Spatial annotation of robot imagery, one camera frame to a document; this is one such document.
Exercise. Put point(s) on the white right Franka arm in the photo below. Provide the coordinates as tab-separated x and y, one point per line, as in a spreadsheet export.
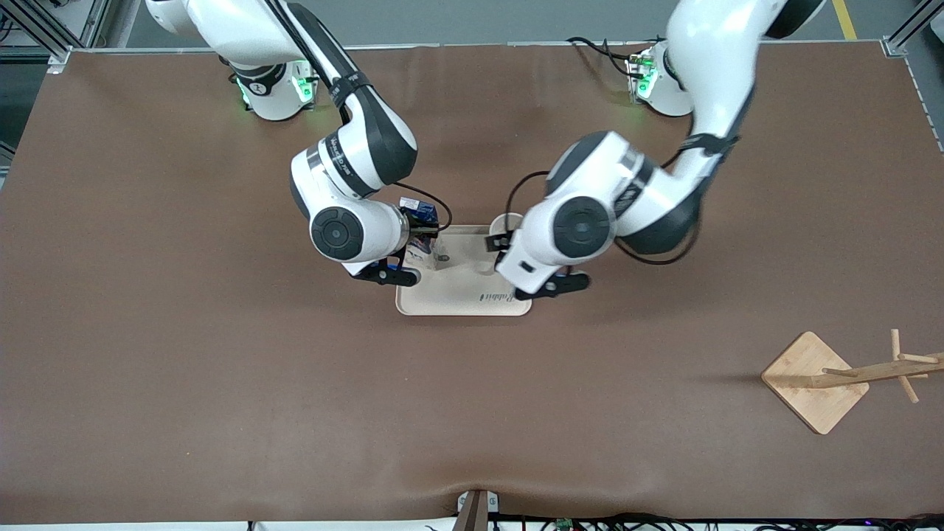
339	234

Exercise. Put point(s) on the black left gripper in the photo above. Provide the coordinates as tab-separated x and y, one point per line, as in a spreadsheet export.
498	241

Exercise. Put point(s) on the blue milk carton green cap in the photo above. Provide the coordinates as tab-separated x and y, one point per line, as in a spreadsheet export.
420	210

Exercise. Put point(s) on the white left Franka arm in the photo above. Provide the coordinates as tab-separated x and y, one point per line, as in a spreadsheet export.
582	228

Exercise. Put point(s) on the wooden mug tree stand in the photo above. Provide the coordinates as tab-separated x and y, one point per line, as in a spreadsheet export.
811	383

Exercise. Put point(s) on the small green circuit board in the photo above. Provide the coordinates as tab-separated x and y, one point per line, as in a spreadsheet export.
565	524

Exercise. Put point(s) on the metal table edge clamp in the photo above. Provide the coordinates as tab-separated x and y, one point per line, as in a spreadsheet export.
477	510

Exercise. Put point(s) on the white rabbit print tray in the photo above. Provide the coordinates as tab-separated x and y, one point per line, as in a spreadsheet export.
464	295

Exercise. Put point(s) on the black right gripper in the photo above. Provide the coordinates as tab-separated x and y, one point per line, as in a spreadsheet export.
420	230

